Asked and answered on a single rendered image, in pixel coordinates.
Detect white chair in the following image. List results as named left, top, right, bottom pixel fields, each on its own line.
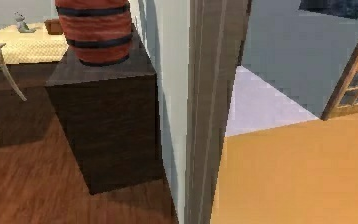
left=0, top=42, right=28, bottom=142

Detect brown wooden room door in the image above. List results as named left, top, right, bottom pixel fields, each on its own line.
left=184, top=0, right=254, bottom=224

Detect dark wooden side cabinet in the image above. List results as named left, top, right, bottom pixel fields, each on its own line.
left=44, top=23, right=166, bottom=196

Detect red vase with black bands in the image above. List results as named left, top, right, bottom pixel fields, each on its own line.
left=54, top=0, right=134, bottom=67

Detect small brown box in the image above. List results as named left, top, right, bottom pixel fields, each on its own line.
left=43, top=18, right=65, bottom=36

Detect bed with yellow cover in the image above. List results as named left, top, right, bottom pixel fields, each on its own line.
left=0, top=21, right=70, bottom=151

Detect grey figurine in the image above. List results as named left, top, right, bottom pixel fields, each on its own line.
left=14, top=12, right=37, bottom=34

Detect dark blue framed picture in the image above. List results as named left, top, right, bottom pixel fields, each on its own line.
left=298, top=0, right=358, bottom=20

